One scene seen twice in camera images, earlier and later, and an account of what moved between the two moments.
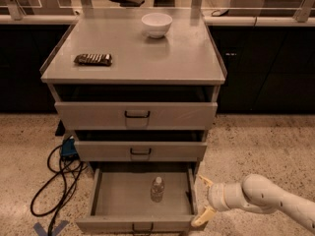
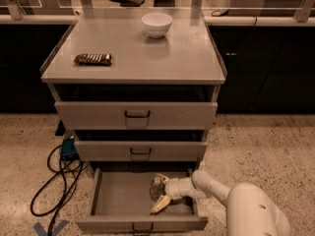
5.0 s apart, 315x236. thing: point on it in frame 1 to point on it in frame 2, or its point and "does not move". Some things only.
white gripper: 217,196 to 174,188
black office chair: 126,1 does not move
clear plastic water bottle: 157,190 does not move
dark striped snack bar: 94,59 does not move
